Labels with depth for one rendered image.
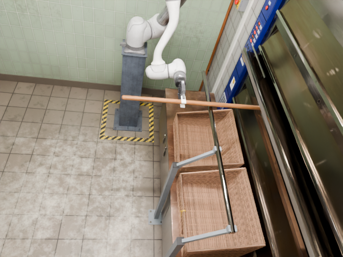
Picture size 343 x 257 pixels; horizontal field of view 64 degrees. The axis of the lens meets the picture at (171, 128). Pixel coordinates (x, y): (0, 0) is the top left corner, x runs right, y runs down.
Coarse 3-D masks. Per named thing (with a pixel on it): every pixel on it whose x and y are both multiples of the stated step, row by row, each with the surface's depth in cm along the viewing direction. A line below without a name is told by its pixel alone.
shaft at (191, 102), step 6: (126, 96) 173; (132, 96) 174; (138, 96) 175; (168, 102) 179; (174, 102) 179; (180, 102) 180; (186, 102) 181; (192, 102) 181; (198, 102) 182; (204, 102) 183; (210, 102) 184; (216, 102) 185; (240, 108) 188; (246, 108) 189; (252, 108) 189; (258, 108) 190
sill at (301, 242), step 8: (248, 80) 214; (256, 104) 198; (264, 128) 184; (272, 152) 172; (280, 176) 161; (280, 184) 161; (288, 200) 152; (288, 208) 151; (296, 224) 144; (296, 232) 144; (304, 248) 136; (304, 256) 136
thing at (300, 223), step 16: (256, 64) 187; (256, 96) 167; (272, 96) 170; (272, 112) 159; (288, 128) 155; (272, 144) 145; (288, 144) 147; (288, 160) 139; (304, 176) 136; (288, 192) 128; (304, 192) 129; (320, 208) 127; (320, 224) 121; (304, 240) 115; (320, 240) 115; (336, 256) 113
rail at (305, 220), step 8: (248, 56) 185; (256, 80) 171; (264, 104) 158; (272, 120) 151; (272, 128) 148; (280, 144) 141; (280, 152) 138; (288, 168) 132; (288, 176) 130; (296, 192) 124; (296, 200) 123; (304, 208) 120; (304, 216) 117; (304, 224) 116; (312, 232) 114; (312, 240) 111; (312, 248) 111; (320, 256) 108
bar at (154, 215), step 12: (204, 72) 208; (204, 84) 201; (216, 132) 174; (216, 144) 167; (204, 156) 170; (216, 156) 163; (168, 180) 191; (168, 192) 207; (228, 204) 143; (156, 216) 245; (228, 216) 140; (228, 228) 136; (180, 240) 149; (192, 240) 146; (168, 252) 170
